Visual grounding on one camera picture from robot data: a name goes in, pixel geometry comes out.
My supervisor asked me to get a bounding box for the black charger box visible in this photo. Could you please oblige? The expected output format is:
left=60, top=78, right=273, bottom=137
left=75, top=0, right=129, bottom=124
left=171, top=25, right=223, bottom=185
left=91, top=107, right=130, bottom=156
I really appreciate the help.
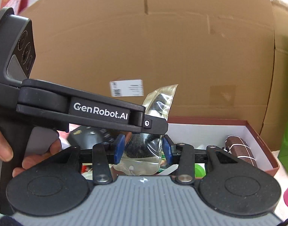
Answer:
left=67, top=125, right=118, bottom=150

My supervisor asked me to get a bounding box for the brown tied roll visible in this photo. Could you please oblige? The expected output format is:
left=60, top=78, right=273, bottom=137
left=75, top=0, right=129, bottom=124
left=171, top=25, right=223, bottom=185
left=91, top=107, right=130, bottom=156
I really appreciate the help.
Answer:
left=223, top=135, right=257, bottom=167

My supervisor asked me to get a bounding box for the white shipping label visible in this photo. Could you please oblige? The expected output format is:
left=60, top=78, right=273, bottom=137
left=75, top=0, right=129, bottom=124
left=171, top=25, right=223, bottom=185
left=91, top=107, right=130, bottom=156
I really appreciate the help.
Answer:
left=110, top=79, right=144, bottom=97

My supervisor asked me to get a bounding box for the large cardboard box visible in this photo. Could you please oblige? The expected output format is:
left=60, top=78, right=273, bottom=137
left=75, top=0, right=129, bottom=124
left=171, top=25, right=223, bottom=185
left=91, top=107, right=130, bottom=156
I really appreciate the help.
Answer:
left=22, top=0, right=288, bottom=150

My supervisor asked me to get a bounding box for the person's left hand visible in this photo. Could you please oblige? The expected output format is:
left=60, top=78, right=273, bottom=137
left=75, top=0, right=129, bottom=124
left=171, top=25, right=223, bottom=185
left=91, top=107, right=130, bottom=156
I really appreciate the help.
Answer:
left=0, top=124, right=63, bottom=178

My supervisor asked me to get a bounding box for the green white round container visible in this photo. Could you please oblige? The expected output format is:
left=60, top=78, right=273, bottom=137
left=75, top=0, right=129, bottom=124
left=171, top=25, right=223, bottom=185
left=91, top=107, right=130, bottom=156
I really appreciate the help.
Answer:
left=194, top=164, right=206, bottom=178

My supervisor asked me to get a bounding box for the dark red shoe box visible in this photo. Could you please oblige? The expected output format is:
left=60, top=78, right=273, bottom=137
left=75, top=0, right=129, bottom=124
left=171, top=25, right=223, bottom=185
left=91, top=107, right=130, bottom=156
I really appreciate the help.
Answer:
left=167, top=117, right=280, bottom=176

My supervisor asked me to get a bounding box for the clear plastic bag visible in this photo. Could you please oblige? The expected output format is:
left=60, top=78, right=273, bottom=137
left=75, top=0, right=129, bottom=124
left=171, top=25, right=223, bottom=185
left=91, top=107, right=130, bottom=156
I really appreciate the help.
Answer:
left=113, top=84, right=178, bottom=176

